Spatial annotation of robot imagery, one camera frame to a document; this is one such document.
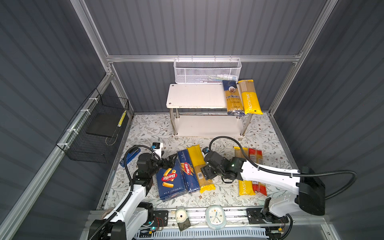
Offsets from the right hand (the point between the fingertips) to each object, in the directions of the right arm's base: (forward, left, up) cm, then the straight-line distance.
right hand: (208, 168), depth 80 cm
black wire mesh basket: (+8, +58, +19) cm, 61 cm away
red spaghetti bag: (+13, -32, -8) cm, 35 cm away
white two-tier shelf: (+56, +5, -10) cm, 57 cm away
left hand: (+8, +21, +3) cm, 23 cm away
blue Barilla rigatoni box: (-5, +21, -3) cm, 21 cm away
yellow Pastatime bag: (-8, -20, -8) cm, 23 cm away
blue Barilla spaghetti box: (+2, +11, -6) cm, 13 cm away
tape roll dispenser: (-23, +13, -2) cm, 27 cm away
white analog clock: (-21, -3, -7) cm, 22 cm away
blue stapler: (+11, +48, -4) cm, 49 cm away
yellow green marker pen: (+22, +46, +19) cm, 55 cm away
